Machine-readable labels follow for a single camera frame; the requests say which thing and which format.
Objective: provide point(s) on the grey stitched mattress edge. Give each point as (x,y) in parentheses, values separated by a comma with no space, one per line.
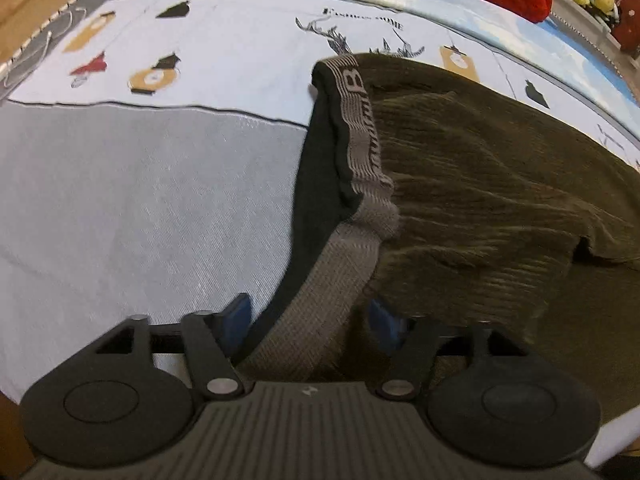
(45,35)

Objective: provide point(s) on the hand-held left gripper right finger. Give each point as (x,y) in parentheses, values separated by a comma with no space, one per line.
(382,321)

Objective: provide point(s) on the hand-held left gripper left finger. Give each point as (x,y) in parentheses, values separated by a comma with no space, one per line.
(237,321)

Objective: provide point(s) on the printed white grey bed sheet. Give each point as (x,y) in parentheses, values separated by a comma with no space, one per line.
(150,185)

